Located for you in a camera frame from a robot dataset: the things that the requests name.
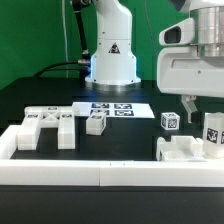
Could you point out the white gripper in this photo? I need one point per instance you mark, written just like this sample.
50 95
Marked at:
181 71

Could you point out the white chair seat part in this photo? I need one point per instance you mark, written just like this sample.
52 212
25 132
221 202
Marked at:
180 149

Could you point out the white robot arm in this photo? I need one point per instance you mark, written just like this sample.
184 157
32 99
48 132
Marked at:
113 65

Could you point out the white chair back part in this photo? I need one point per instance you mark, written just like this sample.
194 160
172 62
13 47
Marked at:
39 117

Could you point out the small white tagged cube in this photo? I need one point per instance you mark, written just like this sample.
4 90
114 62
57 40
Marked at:
170 121

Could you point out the white base tag sheet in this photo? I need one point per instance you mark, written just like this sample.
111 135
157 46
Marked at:
122 110

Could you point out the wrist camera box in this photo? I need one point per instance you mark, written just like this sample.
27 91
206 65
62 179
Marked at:
179 35

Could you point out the white obstacle fence wall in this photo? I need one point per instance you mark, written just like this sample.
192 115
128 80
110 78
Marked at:
103 173

